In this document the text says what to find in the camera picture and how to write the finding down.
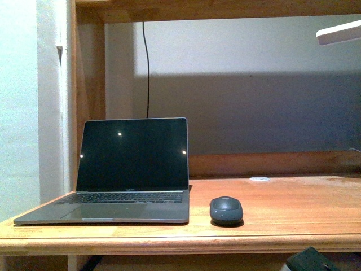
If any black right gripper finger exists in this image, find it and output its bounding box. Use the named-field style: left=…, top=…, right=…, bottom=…
left=286, top=247, right=340, bottom=271

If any dark grey computer mouse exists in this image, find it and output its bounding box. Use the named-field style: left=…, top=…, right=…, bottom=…
left=209, top=196, right=244, bottom=226

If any wooden desk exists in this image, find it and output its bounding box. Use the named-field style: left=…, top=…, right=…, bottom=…
left=1, top=1, right=360, bottom=270

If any white round sticker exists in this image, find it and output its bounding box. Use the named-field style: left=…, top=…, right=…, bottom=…
left=250, top=177, right=270, bottom=182

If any grey laptop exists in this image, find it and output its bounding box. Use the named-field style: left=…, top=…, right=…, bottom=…
left=14, top=117, right=190, bottom=225

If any white desk lamp head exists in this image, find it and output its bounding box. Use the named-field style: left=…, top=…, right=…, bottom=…
left=316, top=20, right=360, bottom=46

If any black hanging cable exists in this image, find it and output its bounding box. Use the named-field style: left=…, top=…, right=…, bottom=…
left=142, top=21, right=151, bottom=119

